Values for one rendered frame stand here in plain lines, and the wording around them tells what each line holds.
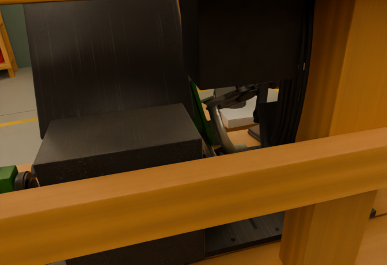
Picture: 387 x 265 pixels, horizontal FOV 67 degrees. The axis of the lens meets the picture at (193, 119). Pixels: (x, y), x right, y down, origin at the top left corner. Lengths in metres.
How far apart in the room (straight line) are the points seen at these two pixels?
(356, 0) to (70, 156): 0.50
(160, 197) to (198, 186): 0.05
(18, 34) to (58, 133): 5.79
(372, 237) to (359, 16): 0.64
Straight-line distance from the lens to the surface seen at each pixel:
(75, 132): 0.64
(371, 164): 0.54
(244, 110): 1.49
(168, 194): 0.40
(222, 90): 0.81
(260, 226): 0.86
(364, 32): 0.49
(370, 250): 0.93
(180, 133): 0.57
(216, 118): 0.80
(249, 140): 1.22
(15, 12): 6.35
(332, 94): 0.51
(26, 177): 0.71
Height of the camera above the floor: 1.52
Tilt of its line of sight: 27 degrees down
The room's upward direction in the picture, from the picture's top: 2 degrees counter-clockwise
